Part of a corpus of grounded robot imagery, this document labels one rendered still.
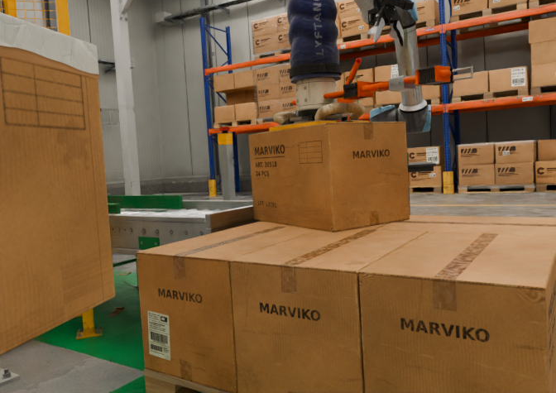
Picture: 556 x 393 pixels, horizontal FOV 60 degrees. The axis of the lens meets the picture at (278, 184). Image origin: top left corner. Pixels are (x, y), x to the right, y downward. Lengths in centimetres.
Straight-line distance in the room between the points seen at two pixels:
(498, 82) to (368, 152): 737
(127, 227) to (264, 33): 877
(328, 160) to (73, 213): 116
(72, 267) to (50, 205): 10
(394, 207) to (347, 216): 24
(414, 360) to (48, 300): 81
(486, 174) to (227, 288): 788
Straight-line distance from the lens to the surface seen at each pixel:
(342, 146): 178
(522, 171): 899
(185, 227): 213
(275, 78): 1054
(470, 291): 111
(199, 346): 156
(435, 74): 167
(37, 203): 68
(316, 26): 207
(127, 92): 547
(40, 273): 69
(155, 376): 176
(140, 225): 234
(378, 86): 184
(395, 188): 196
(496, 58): 1051
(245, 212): 221
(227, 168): 300
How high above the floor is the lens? 83
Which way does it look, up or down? 3 degrees down
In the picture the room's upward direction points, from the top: 3 degrees counter-clockwise
